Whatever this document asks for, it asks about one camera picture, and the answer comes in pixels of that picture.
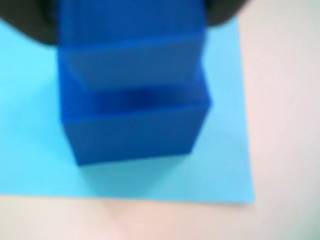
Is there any medium blue cube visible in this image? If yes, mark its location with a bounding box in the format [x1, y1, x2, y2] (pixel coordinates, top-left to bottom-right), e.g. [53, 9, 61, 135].
[57, 44, 214, 167]

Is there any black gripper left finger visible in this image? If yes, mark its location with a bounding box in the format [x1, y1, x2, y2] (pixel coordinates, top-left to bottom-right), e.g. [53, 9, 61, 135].
[0, 0, 61, 46]

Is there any blue paper square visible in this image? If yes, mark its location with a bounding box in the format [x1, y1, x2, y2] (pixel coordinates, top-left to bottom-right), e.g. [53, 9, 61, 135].
[0, 16, 256, 206]

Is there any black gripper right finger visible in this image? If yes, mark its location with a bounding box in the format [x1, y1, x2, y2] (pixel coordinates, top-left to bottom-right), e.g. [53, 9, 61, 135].
[204, 0, 251, 28]

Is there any small blue cube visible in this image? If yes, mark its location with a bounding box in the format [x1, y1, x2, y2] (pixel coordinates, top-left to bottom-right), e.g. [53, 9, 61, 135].
[56, 0, 209, 95]

